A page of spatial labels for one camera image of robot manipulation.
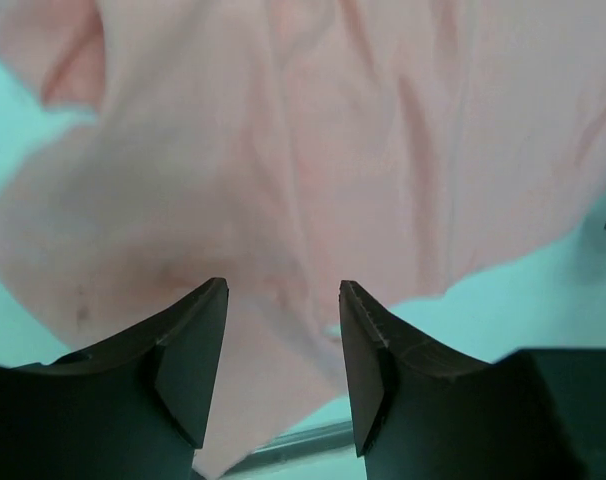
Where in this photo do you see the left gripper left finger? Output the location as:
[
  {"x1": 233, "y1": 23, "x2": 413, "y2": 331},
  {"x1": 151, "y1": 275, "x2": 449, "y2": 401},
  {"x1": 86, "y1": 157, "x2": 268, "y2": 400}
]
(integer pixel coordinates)
[{"x1": 47, "y1": 277, "x2": 230, "y2": 449}]

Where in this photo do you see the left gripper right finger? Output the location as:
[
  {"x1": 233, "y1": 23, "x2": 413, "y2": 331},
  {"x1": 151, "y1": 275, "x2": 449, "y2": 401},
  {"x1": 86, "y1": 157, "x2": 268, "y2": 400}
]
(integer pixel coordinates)
[{"x1": 337, "y1": 279, "x2": 499, "y2": 459}]

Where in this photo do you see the pink t-shirt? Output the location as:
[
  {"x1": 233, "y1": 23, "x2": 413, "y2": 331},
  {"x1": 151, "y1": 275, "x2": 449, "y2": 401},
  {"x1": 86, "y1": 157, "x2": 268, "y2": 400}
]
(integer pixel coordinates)
[{"x1": 0, "y1": 1, "x2": 606, "y2": 479}]

